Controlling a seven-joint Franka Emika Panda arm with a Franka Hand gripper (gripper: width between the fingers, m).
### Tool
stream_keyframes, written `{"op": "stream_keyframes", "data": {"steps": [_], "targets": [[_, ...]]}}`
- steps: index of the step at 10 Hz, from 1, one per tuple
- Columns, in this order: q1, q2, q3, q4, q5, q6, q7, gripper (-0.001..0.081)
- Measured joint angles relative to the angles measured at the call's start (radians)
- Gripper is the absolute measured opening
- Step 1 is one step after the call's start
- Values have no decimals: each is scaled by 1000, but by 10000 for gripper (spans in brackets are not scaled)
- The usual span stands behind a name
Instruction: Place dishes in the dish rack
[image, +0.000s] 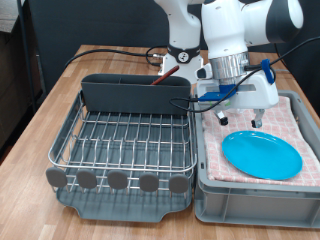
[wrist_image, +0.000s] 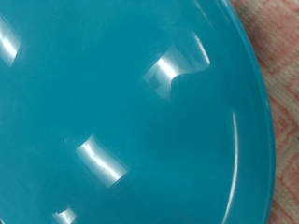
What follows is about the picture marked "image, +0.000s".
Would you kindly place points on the dark gray utensil caddy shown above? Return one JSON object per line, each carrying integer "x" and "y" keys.
{"x": 133, "y": 98}

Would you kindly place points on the gray plastic crate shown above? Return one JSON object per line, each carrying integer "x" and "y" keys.
{"x": 253, "y": 206}

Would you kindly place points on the gray shelf board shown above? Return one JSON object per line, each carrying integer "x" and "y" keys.
{"x": 10, "y": 16}

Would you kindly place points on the brown wooden spoon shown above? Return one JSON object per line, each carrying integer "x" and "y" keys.
{"x": 165, "y": 75}

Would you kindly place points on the grey dish drying rack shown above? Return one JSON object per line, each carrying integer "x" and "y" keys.
{"x": 110, "y": 208}

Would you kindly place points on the black metal pole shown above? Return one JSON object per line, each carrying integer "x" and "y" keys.
{"x": 27, "y": 56}

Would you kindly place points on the blue plate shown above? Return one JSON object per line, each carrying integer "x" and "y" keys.
{"x": 261, "y": 155}

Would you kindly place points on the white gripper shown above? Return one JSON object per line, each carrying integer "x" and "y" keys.
{"x": 260, "y": 96}

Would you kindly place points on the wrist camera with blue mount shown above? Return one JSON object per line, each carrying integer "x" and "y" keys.
{"x": 213, "y": 96}

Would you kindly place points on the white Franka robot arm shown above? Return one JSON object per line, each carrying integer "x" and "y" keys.
{"x": 226, "y": 26}

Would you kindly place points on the pink checked towel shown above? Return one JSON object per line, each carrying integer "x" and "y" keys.
{"x": 300, "y": 133}

